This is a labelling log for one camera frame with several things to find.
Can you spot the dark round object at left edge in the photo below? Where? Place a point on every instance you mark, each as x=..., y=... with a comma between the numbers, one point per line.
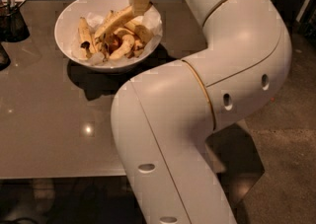
x=4, y=58

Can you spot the small front yellow banana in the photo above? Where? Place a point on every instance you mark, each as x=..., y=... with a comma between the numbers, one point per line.
x=127, y=43

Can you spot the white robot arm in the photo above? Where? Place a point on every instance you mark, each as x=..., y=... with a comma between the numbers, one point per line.
x=162, y=117

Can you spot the black mesh utensil holder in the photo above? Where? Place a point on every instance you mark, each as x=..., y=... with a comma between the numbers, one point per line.
x=13, y=27

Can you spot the left yellow banana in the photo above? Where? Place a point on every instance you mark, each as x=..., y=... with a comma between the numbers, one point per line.
x=86, y=42

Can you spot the right rear yellow banana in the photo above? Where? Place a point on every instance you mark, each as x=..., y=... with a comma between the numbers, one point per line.
x=145, y=34

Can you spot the white ceramic bowl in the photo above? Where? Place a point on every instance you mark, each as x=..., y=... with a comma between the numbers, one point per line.
x=95, y=11

